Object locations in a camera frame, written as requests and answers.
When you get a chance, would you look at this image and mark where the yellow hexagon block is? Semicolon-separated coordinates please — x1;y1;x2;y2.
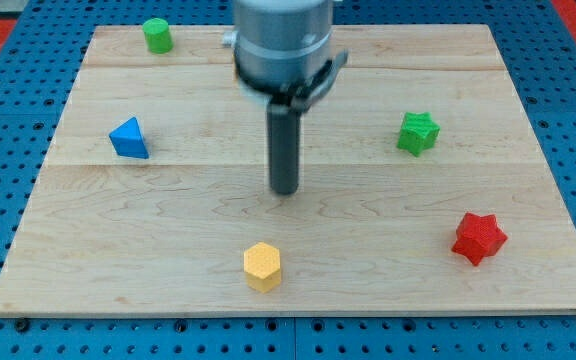
244;242;282;293

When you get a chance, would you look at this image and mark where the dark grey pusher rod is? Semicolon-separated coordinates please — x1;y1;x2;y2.
266;101;301;195

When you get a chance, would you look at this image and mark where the light wooden board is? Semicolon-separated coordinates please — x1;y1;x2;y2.
0;24;576;318

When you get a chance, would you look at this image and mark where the green star block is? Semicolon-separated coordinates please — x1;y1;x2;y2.
396;112;441;157

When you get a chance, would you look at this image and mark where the blue triangle block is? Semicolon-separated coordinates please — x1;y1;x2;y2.
109;117;149;159

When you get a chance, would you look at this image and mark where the green cylinder block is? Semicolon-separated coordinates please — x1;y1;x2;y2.
142;18;174;54

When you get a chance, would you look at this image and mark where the red star block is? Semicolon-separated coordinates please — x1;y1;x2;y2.
451;212;508;266

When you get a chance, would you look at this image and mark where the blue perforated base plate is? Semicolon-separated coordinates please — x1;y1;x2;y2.
0;1;576;359

